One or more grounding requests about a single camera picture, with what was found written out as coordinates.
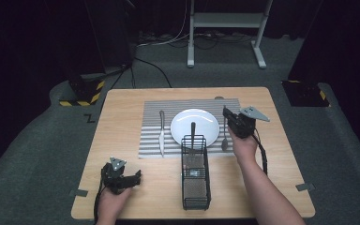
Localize grey tape piece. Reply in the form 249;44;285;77
68;188;89;198
295;182;316;192

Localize person's right hand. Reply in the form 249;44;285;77
227;126;260;166

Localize black wire cutlery basket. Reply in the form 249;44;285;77
180;134;212;211

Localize black handled fork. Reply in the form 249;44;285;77
189;121;197;152

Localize dark handled spoon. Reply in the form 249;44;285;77
220;105;230;153

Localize white round plate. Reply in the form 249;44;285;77
170;108;220;148

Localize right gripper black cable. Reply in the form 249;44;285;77
250;132;269;176

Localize person's left hand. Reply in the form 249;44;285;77
95;186;134;225

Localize white floor cable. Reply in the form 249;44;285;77
136;0;191;49

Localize black floor cable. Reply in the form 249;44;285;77
133;56;173;89

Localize white metal stand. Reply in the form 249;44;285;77
186;0;275;70

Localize silver table knife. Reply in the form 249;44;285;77
157;109;166;158

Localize black yellow striped stand base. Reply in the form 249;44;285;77
58;72;106;108

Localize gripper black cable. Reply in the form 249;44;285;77
250;132;269;176
93;173;106;221

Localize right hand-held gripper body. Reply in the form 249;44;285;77
229;106;271;139

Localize grey striped placemat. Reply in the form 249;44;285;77
137;97;254;159

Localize black stand base yellow marks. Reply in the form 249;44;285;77
280;79;331;108

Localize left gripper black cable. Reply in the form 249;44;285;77
93;173;106;221

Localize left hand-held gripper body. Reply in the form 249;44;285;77
100;157;130;196

